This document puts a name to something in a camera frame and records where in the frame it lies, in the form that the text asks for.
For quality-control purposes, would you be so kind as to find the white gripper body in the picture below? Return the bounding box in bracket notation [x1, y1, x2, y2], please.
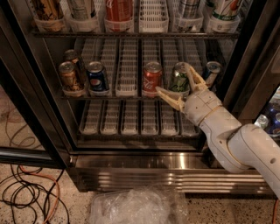
[183, 89, 222, 126]

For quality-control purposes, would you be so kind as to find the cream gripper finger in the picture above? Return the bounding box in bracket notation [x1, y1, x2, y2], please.
[156, 87, 185, 111]
[183, 62, 208, 93]

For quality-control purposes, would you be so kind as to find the green soda can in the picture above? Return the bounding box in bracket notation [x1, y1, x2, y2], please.
[169, 62, 190, 93]

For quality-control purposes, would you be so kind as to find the blue red bull can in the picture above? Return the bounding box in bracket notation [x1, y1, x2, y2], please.
[202, 61, 221, 88]

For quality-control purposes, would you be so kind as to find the red cola can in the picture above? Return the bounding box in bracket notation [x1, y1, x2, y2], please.
[143, 61, 162, 92]

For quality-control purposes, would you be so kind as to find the empty white tray middle shelf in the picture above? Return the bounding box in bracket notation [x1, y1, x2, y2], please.
[115, 39, 138, 97]

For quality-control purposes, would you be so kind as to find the empty white tray shelf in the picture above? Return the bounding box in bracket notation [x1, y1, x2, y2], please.
[115, 39, 138, 97]
[139, 0, 169, 33]

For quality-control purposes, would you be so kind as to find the glass fridge door right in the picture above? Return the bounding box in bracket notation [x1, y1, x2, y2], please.
[215, 0, 280, 141]

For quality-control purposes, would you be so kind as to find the glass fridge door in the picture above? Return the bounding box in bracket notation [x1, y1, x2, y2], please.
[215, 0, 280, 141]
[0, 26, 69, 169]

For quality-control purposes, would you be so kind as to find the silver can behind right door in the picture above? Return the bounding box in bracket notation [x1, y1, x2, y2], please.
[255, 115, 269, 130]

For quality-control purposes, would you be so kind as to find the tall striped can top shelf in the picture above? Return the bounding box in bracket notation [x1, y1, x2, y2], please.
[178, 0, 200, 19]

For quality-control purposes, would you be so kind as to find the tall white green can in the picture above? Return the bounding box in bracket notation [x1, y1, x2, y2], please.
[206, 0, 243, 21]

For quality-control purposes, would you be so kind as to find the empty white tray top shelf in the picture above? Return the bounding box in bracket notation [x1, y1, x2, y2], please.
[139, 0, 169, 33]

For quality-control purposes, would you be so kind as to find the blue can behind right door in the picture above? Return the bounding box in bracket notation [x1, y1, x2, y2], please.
[264, 102, 280, 137]

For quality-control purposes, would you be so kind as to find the blue pepsi can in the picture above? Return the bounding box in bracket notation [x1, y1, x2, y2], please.
[87, 61, 109, 92]

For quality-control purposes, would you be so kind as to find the stainless steel fridge cabinet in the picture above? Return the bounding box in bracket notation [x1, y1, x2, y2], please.
[0, 0, 274, 194]

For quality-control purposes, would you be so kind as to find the tall red can top shelf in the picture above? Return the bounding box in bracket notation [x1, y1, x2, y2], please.
[105, 0, 133, 22]

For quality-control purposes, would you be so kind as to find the gold brown can front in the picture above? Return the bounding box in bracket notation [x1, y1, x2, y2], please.
[59, 61, 84, 91]

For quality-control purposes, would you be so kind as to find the gold brown can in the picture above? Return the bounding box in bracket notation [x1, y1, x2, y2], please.
[63, 49, 86, 80]
[59, 61, 84, 91]

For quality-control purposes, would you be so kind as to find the gold brown can rear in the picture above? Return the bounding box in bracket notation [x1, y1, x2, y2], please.
[63, 49, 86, 80]

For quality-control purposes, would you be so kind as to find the tall silver can top shelf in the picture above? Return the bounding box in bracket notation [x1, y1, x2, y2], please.
[67, 0, 96, 21]

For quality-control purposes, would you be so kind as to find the glass fridge door left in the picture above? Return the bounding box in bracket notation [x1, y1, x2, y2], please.
[0, 26, 69, 169]

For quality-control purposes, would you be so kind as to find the tall gold can top shelf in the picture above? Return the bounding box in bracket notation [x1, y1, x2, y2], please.
[31, 0, 64, 21]

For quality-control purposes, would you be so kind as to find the clear plastic bag bin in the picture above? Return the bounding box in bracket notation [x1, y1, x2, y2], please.
[88, 185, 189, 224]

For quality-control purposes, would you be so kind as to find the middle wire shelf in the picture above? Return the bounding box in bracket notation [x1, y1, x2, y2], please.
[60, 94, 161, 101]

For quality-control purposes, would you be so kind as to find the wire shelf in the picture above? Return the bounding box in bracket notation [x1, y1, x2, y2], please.
[60, 94, 161, 101]
[32, 31, 239, 39]

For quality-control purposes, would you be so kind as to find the orange cable right edge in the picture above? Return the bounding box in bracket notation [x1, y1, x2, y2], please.
[271, 199, 280, 224]

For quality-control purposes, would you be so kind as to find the upper wire shelf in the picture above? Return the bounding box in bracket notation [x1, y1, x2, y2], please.
[32, 31, 239, 39]

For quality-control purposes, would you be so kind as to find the orange cable on floor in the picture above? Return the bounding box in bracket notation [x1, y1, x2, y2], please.
[17, 164, 61, 224]

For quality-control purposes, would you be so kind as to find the black cable on floor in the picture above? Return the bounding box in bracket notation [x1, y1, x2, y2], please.
[0, 164, 71, 224]

